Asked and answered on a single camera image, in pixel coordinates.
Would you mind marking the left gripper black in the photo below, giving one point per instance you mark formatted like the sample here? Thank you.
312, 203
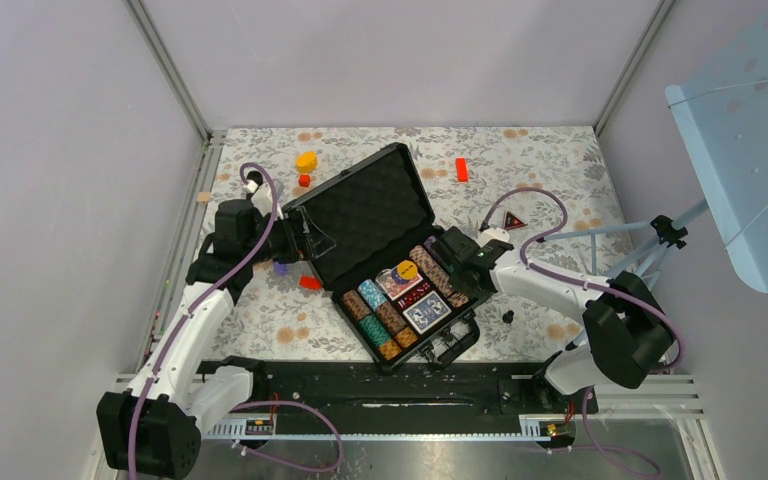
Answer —
295, 244

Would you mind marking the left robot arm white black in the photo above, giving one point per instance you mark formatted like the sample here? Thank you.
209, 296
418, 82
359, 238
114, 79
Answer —
155, 426

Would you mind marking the red black triangle card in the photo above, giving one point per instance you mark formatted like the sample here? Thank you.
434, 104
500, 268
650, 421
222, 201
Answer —
512, 221

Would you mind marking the purple chip stack far right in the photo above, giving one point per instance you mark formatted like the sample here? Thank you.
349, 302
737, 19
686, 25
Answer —
431, 246

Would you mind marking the blue small blind button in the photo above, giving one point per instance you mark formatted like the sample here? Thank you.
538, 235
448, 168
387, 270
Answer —
396, 276

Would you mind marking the black microphone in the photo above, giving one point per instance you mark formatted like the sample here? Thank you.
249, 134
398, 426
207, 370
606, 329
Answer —
254, 176

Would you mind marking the light blue perforated panel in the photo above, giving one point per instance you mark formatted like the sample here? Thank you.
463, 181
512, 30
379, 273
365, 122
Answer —
721, 113

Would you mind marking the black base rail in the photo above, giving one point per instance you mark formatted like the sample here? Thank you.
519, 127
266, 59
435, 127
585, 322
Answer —
463, 399

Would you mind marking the light blue tripod stand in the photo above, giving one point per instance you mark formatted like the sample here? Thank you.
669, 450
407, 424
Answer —
647, 259

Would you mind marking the brown chip stack far left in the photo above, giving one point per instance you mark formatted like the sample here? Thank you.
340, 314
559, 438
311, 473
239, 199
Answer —
361, 314

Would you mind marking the yellow dealer button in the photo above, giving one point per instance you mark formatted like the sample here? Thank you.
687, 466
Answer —
408, 270

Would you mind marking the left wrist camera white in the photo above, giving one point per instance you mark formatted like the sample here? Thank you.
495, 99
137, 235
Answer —
261, 199

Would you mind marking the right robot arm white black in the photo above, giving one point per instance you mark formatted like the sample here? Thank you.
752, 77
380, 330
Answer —
626, 331

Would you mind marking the clear plastic disc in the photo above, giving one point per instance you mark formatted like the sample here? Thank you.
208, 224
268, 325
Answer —
387, 285

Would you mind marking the red rectangular block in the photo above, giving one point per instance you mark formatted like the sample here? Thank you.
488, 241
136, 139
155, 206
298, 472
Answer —
310, 283

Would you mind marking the blue playing card deck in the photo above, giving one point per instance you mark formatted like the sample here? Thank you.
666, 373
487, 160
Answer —
427, 312

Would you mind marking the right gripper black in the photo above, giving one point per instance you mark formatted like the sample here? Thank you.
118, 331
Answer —
459, 287

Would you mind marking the black poker chip case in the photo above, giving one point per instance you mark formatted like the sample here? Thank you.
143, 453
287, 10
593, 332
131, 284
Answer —
377, 210

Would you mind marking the red playing card deck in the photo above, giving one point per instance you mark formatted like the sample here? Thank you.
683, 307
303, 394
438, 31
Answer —
409, 285

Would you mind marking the yellow cylinder block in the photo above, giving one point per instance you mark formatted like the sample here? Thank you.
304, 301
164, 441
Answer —
306, 162

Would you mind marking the floral table mat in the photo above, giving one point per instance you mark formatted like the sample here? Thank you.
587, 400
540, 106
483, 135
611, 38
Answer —
528, 171

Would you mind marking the red block beside case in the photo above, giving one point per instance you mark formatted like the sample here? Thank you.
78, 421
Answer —
462, 171

